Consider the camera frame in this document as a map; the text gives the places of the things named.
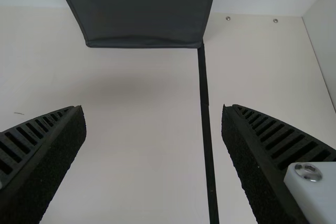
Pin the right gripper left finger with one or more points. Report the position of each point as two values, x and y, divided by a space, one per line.
39 171

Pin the black strip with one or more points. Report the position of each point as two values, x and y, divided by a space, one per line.
207 129

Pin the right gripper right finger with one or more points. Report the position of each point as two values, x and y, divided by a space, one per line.
252 155

